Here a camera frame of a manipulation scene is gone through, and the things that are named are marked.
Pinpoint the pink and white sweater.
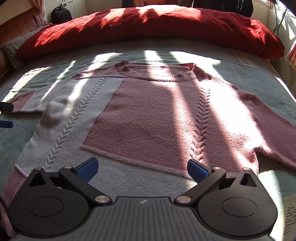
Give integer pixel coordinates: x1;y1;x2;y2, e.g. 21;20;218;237
0;59;296;237

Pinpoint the grey pillow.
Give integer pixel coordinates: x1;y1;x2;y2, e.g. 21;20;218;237
1;25;48;72

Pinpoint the wooden headboard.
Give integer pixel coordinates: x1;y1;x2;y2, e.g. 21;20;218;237
1;7;46;83

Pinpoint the black backpack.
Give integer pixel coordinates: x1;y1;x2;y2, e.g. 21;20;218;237
51;2;72;24

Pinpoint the left orange curtain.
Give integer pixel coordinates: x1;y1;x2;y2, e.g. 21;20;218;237
30;0;46;16

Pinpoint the orange curtain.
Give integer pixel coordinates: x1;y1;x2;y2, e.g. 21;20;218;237
30;0;46;16
285;40;296;70

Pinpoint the green plaid bed blanket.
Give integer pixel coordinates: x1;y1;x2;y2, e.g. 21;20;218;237
1;39;295;240

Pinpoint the right orange curtain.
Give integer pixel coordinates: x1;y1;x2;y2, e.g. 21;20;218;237
285;40;296;70

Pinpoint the orange hanging cloth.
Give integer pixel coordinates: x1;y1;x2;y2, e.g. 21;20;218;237
121;0;193;8

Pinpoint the red duvet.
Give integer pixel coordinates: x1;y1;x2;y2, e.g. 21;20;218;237
16;5;285;61

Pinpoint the metal drying rack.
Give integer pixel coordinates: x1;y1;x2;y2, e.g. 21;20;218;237
267;1;294;36

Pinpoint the black hanging jacket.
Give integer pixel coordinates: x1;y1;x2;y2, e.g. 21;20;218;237
192;0;254;18

